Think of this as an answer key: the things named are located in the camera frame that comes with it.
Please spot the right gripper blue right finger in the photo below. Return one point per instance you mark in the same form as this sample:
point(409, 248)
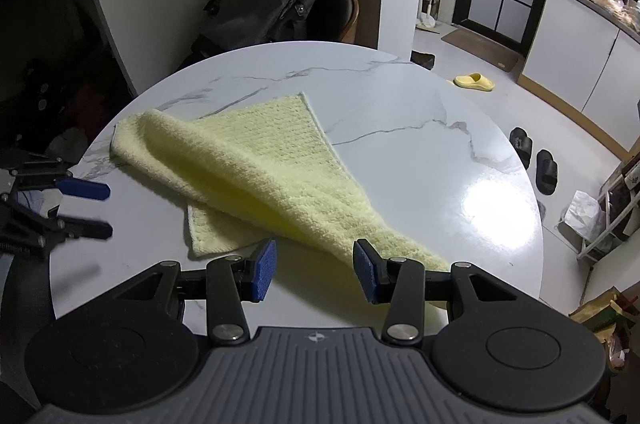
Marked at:
point(398, 283)

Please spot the yellow knitted towel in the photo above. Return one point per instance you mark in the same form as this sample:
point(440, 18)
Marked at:
point(265, 170)

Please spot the black slipper near table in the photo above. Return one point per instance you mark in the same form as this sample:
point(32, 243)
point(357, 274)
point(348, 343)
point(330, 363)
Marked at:
point(522, 144)

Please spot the white kitchen cabinet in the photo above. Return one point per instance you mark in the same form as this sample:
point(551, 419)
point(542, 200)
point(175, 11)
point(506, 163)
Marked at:
point(585, 63)

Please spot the white plastic bag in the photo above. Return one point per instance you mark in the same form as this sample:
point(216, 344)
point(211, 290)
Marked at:
point(583, 217)

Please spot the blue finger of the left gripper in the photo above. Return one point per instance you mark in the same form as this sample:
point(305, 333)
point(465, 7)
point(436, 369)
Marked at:
point(75, 187)
point(75, 228)

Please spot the black slipper far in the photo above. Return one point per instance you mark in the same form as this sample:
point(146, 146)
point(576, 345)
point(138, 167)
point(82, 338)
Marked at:
point(546, 172)

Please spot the yellow slipper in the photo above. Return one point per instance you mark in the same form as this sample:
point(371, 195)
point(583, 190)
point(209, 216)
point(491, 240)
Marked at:
point(474, 81)

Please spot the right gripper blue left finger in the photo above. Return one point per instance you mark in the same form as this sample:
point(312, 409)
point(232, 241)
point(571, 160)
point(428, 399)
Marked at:
point(232, 280)

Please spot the white metal rack cart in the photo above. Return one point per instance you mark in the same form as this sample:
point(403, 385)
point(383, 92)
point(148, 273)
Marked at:
point(619, 203)

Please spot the black bag on chair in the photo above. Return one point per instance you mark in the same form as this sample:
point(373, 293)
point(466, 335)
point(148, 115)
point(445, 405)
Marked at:
point(227, 25)

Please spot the wooden chair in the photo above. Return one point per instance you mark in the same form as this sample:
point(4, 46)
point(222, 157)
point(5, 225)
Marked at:
point(348, 34)

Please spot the brown door mat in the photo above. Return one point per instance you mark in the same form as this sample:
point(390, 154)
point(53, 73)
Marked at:
point(482, 48)

